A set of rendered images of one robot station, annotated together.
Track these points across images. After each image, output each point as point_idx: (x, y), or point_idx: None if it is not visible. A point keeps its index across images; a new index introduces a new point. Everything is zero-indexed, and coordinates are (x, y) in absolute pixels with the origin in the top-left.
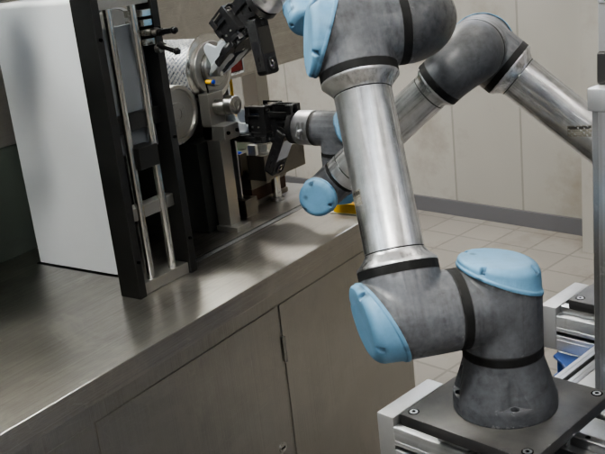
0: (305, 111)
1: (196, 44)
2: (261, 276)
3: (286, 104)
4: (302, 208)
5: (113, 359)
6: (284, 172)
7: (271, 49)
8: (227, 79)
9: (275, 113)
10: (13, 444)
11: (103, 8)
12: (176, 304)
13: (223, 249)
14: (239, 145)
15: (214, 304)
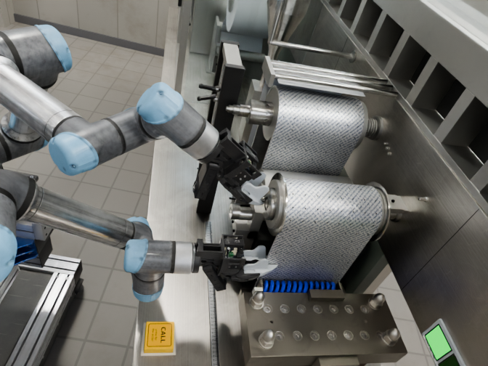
0: (183, 245)
1: (279, 177)
2: (152, 213)
3: (206, 245)
4: (209, 328)
5: (160, 142)
6: (241, 330)
7: (199, 181)
8: (270, 227)
9: (213, 243)
10: None
11: (222, 51)
12: (173, 181)
13: (204, 240)
14: (300, 322)
15: (154, 184)
